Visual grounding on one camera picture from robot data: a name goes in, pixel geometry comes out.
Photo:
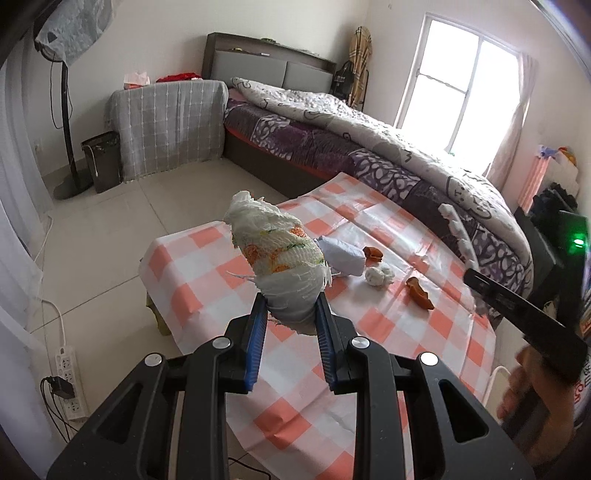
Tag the grey plaid covered cabinet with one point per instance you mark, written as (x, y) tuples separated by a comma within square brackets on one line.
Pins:
[(166, 124)]

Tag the white folded packet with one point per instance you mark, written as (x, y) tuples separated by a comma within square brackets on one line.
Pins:
[(341, 256)]

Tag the black plug adapter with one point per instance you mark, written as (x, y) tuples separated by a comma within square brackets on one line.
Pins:
[(59, 387)]

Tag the white framed window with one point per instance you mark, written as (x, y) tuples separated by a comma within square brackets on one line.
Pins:
[(452, 92)]

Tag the dark bed frame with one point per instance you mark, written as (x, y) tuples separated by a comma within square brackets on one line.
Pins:
[(268, 161)]

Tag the pink tissue pack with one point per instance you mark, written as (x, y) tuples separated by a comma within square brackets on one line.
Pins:
[(136, 79)]

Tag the pile of dark clothes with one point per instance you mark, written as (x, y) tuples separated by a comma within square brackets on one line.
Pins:
[(554, 198)]

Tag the white pink folded panel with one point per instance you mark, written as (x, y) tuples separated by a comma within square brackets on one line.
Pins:
[(540, 170)]

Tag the crumpled white tissue ball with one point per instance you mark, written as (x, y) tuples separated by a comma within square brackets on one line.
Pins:
[(379, 277)]

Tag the white power strip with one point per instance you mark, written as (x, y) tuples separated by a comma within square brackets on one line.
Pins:
[(69, 378)]

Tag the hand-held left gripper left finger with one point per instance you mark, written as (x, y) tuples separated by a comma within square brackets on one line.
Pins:
[(256, 339)]

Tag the bed with purple quilt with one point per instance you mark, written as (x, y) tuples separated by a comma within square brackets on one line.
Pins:
[(369, 134)]

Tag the red cloth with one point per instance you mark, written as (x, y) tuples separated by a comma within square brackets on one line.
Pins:
[(180, 77)]

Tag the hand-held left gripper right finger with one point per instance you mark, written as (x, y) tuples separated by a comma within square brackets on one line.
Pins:
[(325, 344)]

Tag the cardboard box with red print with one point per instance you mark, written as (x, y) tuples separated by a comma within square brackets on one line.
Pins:
[(584, 383)]

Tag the dark wooden padded headboard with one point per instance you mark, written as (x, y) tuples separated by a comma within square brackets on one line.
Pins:
[(258, 67)]

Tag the beige plaid coat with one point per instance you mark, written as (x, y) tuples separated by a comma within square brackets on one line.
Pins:
[(361, 60)]

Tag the covered standing fan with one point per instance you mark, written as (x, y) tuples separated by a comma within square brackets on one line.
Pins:
[(74, 32)]

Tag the black small waste bin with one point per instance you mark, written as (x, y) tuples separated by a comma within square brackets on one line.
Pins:
[(104, 161)]

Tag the pale floral curtain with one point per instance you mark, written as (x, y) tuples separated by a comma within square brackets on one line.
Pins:
[(515, 129)]

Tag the colourful toys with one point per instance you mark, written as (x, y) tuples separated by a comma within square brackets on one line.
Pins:
[(568, 157)]

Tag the white sheer curtain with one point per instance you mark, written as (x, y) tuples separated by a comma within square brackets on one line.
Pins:
[(18, 184)]

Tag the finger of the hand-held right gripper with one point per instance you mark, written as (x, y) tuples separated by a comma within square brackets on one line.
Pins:
[(517, 309)]

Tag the black hanging bag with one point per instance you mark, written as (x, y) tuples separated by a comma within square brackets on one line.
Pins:
[(344, 78)]

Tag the black storage bench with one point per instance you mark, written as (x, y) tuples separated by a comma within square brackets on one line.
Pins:
[(531, 249)]

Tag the orange white checked tablecloth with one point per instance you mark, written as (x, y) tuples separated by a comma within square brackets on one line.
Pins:
[(415, 350)]

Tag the bed with patterned duvet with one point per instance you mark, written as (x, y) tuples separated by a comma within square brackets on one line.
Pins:
[(300, 134)]

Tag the person's right hand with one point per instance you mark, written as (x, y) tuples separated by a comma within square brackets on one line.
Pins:
[(545, 406)]

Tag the cream plastic waste bin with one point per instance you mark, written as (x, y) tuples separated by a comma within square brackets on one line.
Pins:
[(496, 385)]

